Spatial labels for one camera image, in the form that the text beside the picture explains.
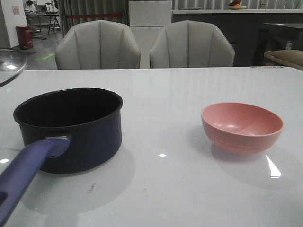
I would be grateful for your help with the fruit plate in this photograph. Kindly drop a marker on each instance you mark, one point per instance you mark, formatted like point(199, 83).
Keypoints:
point(236, 5)

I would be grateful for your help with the dark side appliance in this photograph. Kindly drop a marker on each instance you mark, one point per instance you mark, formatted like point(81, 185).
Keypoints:
point(274, 37)

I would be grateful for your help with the pink bowl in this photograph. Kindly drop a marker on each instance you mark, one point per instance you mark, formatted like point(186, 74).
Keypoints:
point(241, 128)

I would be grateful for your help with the dark counter with white top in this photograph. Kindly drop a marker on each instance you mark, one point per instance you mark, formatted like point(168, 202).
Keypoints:
point(242, 28)

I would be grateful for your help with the red bin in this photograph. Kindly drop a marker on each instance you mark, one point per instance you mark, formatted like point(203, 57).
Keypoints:
point(24, 37)

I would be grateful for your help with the white cabinet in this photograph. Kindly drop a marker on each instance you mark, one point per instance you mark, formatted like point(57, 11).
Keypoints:
point(146, 17)

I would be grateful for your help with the right grey chair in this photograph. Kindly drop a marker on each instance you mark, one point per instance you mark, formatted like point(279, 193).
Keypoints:
point(191, 44)

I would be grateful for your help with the grey chair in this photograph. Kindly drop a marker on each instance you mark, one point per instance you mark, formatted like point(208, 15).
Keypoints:
point(191, 44)
point(98, 45)

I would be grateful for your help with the beige sofa cushion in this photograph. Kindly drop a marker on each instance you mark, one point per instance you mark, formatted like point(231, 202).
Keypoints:
point(287, 58)

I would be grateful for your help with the dark blue saucepan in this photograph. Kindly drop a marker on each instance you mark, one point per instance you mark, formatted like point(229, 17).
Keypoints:
point(64, 132)

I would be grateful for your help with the glass pot lid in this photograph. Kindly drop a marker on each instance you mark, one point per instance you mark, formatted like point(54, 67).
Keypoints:
point(12, 63)

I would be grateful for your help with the left grey chair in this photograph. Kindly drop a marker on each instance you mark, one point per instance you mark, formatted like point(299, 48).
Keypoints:
point(98, 45)

